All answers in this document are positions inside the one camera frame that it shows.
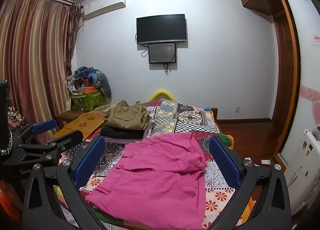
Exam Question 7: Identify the striped brown curtain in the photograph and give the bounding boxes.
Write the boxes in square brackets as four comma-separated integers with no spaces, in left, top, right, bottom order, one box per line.
[0,0,83,130]

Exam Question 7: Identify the green cloth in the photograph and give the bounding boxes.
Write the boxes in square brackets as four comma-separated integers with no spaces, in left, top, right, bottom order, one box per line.
[220,134,234,149]

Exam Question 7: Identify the wooden lap table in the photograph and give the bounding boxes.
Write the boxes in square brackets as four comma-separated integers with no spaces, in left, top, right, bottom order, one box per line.
[52,111,105,140]

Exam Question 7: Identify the wooden door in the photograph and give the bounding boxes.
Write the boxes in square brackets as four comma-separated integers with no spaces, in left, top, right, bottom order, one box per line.
[271,15,293,125]

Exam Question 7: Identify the white plastic appliance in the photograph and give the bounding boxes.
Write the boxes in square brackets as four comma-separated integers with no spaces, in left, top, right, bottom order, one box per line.
[282,125,320,215]

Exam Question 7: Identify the small black wall monitor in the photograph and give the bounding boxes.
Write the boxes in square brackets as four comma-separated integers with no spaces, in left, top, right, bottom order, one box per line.
[148,42,177,64]

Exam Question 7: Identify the white air conditioner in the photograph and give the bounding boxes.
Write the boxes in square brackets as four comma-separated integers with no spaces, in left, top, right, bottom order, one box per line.
[84,0,127,19]

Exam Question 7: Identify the blue patterned clothes pile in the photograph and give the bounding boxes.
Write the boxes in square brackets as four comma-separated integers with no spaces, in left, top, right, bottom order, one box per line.
[72,66,112,98]

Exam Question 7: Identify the floral cloth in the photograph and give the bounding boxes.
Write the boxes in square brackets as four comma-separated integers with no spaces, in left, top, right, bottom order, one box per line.
[7,106,25,128]

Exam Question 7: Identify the green storage bag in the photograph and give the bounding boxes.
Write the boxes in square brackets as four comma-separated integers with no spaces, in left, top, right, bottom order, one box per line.
[71,90,105,112]

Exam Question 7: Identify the khaki pants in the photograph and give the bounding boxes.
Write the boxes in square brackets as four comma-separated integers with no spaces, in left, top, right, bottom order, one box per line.
[102,99,153,130]

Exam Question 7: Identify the black wall television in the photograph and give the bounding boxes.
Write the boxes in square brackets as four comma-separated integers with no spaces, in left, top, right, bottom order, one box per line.
[136,14,188,45]

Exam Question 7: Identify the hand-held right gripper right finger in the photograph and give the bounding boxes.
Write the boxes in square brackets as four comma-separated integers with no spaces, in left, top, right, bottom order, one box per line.
[208,135,292,230]

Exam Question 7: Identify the wooden bed frame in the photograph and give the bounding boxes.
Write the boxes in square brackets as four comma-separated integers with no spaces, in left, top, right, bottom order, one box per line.
[211,107,219,130]

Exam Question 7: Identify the wooden stool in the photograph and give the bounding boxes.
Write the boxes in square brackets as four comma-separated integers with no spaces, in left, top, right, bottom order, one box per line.
[57,111,83,123]

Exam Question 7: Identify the pink pants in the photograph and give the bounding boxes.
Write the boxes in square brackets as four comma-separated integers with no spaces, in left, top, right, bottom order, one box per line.
[85,131,213,230]

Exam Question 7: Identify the braided cord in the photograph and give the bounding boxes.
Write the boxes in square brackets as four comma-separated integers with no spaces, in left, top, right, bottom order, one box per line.
[0,129,13,157]

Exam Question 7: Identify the patchwork bed sheet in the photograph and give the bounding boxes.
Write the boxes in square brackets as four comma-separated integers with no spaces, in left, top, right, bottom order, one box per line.
[54,99,258,230]

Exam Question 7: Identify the black pants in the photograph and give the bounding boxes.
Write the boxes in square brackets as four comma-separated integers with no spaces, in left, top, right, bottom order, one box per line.
[100,125,145,140]

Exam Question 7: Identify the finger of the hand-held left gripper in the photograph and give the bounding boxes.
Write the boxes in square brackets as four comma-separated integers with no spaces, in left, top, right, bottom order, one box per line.
[14,130,83,162]
[11,119,57,143]

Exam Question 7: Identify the yellow foam tube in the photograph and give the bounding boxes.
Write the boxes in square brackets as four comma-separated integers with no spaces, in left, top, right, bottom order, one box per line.
[149,89,175,102]

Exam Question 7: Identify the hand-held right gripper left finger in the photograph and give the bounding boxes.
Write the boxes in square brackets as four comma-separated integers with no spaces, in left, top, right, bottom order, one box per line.
[23,135,118,230]

